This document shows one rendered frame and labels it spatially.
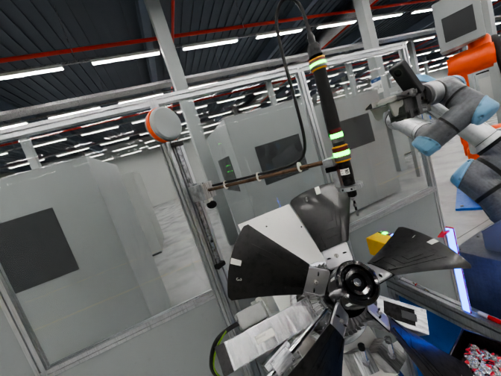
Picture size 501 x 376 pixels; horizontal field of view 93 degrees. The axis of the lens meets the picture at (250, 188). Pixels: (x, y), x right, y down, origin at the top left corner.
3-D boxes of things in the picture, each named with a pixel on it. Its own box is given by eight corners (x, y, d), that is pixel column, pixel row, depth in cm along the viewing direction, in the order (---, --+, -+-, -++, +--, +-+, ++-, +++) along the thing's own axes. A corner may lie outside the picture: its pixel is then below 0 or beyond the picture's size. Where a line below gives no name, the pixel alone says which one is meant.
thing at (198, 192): (191, 204, 107) (185, 186, 106) (203, 199, 112) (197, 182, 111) (206, 201, 100) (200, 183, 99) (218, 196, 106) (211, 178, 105)
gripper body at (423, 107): (410, 118, 69) (438, 108, 73) (404, 88, 68) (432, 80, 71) (388, 124, 76) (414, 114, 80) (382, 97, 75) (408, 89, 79)
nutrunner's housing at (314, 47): (344, 199, 68) (300, 36, 62) (347, 195, 71) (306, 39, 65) (358, 197, 65) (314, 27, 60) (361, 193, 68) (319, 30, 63)
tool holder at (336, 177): (328, 195, 69) (319, 163, 67) (335, 187, 74) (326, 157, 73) (361, 189, 63) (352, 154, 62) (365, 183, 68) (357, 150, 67)
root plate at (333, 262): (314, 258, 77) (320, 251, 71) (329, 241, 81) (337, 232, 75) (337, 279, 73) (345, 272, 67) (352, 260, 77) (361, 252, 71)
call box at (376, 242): (370, 257, 118) (365, 237, 117) (385, 248, 121) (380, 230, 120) (399, 268, 103) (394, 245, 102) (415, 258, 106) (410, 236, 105)
